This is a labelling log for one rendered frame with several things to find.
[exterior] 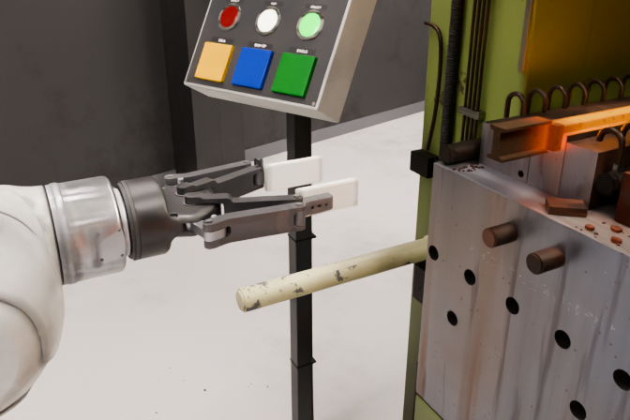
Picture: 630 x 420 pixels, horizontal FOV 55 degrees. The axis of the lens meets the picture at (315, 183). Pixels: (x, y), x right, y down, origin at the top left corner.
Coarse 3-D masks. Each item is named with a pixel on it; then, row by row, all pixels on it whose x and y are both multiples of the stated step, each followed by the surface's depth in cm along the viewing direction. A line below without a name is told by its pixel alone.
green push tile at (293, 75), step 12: (288, 60) 109; (300, 60) 108; (312, 60) 106; (288, 72) 109; (300, 72) 107; (312, 72) 107; (276, 84) 109; (288, 84) 108; (300, 84) 107; (300, 96) 106
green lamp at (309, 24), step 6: (306, 18) 109; (312, 18) 109; (318, 18) 108; (300, 24) 110; (306, 24) 109; (312, 24) 108; (318, 24) 108; (300, 30) 110; (306, 30) 109; (312, 30) 108; (306, 36) 109
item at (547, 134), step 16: (592, 112) 85; (608, 112) 85; (624, 112) 85; (496, 128) 75; (512, 128) 74; (528, 128) 77; (544, 128) 78; (560, 128) 77; (576, 128) 80; (496, 144) 76; (512, 144) 76; (528, 144) 78; (544, 144) 79; (560, 144) 78; (496, 160) 76
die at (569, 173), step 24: (504, 120) 91; (576, 144) 77; (600, 144) 77; (504, 168) 88; (528, 168) 84; (552, 168) 81; (576, 168) 77; (600, 168) 75; (552, 192) 81; (576, 192) 78
